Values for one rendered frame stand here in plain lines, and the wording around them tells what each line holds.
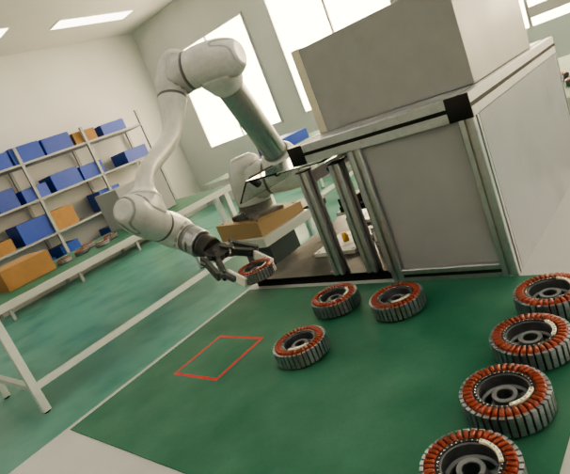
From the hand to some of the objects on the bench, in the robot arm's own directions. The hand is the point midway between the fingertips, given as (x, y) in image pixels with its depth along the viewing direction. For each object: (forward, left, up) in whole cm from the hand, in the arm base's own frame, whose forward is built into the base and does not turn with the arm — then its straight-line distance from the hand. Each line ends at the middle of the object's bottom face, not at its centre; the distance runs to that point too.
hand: (255, 270), depth 140 cm
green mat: (+44, -19, -7) cm, 48 cm away
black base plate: (+9, +39, -4) cm, 41 cm away
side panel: (+54, +15, -4) cm, 56 cm away
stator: (+41, -18, -7) cm, 45 cm away
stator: (+50, +1, -5) cm, 51 cm away
